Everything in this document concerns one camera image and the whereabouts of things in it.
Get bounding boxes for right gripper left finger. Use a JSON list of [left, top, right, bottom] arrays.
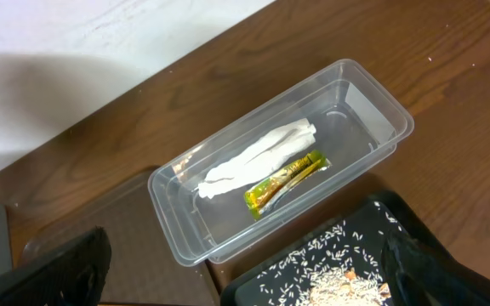
[[0, 227, 111, 306]]

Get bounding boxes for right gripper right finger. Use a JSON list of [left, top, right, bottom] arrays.
[[381, 232, 490, 306]]

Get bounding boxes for rice and food scraps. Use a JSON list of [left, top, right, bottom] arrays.
[[249, 201, 402, 306]]

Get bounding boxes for green snack wrapper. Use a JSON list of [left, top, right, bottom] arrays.
[[243, 150, 331, 220]]

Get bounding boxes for white napkin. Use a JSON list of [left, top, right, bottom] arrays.
[[197, 118, 316, 199]]

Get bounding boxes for black waste tray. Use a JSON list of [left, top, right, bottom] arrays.
[[220, 191, 490, 306]]

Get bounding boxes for dark brown serving tray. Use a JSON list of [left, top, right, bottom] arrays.
[[19, 168, 219, 305]]

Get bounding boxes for clear plastic bin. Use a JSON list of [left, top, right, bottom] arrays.
[[148, 59, 414, 267]]

